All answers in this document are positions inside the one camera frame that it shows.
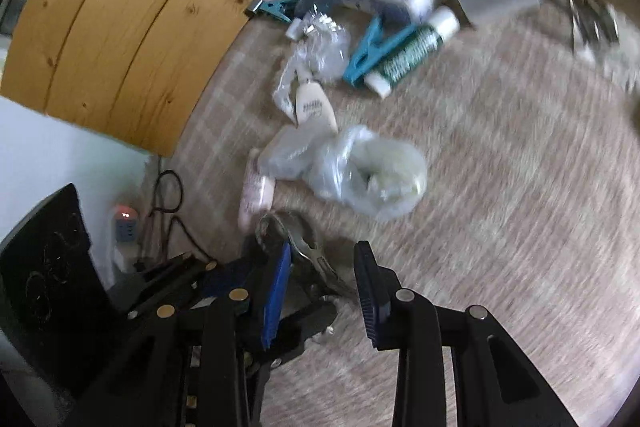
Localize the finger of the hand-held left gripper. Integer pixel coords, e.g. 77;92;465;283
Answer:
272;297;341;361
125;256;266;321

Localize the small metal clip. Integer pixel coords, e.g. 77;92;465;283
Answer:
567;0;621;53

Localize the clear crinkled wrapper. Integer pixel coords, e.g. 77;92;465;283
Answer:
272;11;351;83

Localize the white power strip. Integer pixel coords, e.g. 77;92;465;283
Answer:
109;204;146;273

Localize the teal plastic clothespin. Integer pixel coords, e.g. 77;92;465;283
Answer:
342;14;416;88
244;0;301;23

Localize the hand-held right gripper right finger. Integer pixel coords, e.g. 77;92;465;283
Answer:
353;240;576;427

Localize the green white small tube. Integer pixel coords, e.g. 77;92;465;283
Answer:
364;5;461;98

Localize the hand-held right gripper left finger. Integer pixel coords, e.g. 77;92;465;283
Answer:
65;240;293;427

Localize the clear bag with white puff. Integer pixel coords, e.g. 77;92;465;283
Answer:
259;124;429;221

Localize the black cable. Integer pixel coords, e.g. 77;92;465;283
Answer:
147;169;211;268

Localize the wooden headboard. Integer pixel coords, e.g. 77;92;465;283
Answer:
0;0;337;156

